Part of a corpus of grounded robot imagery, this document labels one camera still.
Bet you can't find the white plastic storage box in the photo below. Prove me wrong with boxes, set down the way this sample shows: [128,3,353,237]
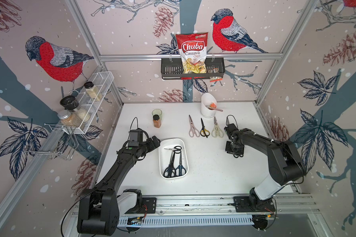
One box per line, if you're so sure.
[158,138,189,180]

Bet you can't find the cream handled kitchen scissors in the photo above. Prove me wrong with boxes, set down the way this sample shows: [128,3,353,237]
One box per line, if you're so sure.
[211,117,224,138]

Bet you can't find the black yellow handled scissors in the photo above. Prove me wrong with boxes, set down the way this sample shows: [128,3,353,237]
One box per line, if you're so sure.
[200,118,210,138]

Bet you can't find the pink handled kitchen scissors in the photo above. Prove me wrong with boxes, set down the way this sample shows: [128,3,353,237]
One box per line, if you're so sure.
[189,115,200,138]

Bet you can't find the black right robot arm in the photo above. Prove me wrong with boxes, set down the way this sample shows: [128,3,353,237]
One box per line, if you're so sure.
[224,123,306,212]

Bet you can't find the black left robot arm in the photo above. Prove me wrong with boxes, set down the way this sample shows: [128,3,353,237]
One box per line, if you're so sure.
[77,136,161,236]

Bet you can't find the red sweet pepper spice bottle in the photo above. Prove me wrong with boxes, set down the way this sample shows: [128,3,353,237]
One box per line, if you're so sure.
[153,114,161,128]

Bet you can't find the green glass cup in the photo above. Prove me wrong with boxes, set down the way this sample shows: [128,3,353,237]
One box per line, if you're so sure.
[152,109,163,119]

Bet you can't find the wooden spoon in cup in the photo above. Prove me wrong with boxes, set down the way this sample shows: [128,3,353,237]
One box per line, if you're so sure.
[206,106,223,112]

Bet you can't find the white utensil holder cup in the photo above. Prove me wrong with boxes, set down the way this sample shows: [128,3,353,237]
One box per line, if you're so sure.
[200,93,217,118]

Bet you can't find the small snack packet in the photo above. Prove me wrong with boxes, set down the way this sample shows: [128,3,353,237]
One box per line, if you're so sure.
[209,67,223,83]

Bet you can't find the spice jar black lid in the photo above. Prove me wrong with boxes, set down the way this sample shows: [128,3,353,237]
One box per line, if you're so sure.
[84,82,102,102]

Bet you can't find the spice jar silver lid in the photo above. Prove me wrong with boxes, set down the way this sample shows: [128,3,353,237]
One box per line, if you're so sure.
[57,110,82,127]

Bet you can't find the black pepper grinder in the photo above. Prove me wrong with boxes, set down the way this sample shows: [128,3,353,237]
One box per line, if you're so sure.
[60,95,91,122]

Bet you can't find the red chuba cassava chips bag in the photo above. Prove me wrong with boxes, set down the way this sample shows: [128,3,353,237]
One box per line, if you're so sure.
[176,33,208,74]

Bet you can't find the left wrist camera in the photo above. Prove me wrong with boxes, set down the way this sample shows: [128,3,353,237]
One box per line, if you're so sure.
[127,128,143,147]

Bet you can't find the black handled long scissors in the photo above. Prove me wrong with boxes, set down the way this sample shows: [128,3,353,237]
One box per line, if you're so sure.
[163,146,182,178]

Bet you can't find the dark blue handled scissors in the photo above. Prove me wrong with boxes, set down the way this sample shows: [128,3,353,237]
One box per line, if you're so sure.
[175,150,187,177]

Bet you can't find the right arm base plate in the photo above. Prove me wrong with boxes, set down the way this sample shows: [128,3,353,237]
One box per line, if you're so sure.
[233,196,276,213]

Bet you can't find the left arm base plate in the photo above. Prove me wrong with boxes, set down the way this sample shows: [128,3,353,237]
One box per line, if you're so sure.
[126,197,157,214]

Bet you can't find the white wire spice rack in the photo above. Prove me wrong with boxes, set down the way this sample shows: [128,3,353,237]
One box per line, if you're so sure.
[75,72,114,135]

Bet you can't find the black wall basket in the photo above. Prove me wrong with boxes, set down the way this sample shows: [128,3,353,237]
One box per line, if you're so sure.
[161,58,225,80]

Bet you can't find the wire wall rack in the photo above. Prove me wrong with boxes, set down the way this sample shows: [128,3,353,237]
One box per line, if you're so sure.
[22,123,79,161]

